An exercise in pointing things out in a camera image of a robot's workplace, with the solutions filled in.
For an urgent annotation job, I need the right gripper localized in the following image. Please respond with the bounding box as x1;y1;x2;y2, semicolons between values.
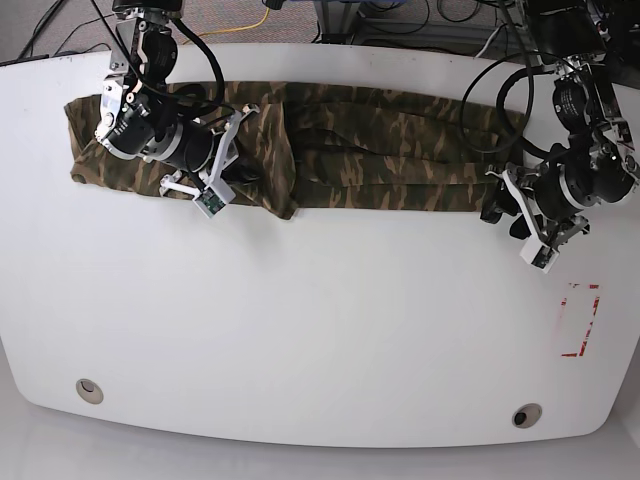
157;104;263;199

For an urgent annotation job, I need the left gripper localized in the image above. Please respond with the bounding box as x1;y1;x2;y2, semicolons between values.
480;162;591;249

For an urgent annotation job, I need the camouflage t-shirt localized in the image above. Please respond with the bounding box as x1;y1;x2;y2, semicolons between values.
63;79;531;221

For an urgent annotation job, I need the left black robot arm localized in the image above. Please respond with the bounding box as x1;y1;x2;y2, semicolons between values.
481;1;639;268

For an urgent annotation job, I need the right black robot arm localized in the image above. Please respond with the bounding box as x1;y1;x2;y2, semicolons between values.
95;1;259;213

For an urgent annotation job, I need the red tape rectangle marking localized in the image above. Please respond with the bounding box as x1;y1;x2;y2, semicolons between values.
553;283;602;358

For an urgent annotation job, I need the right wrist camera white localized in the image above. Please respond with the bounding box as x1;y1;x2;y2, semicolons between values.
193;184;236;218

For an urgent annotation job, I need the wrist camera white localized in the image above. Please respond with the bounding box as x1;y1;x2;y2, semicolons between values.
520;237;559;273
193;184;236;218

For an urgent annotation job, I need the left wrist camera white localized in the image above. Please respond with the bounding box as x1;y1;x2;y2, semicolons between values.
520;237;559;273

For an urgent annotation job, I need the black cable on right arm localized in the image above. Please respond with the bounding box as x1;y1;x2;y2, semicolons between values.
89;0;166;131

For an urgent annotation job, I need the yellow cable on floor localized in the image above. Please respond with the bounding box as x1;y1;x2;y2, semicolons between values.
197;2;274;39

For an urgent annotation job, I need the white cable on floor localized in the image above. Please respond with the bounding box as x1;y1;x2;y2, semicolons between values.
473;24;504;59

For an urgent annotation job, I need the right table cable grommet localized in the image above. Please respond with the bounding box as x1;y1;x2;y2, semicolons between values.
512;403;543;429

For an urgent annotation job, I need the table cable grommet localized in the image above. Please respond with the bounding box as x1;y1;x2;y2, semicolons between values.
76;379;104;405
512;403;543;429

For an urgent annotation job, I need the left table cable grommet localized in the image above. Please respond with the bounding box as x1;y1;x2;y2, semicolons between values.
76;379;104;405

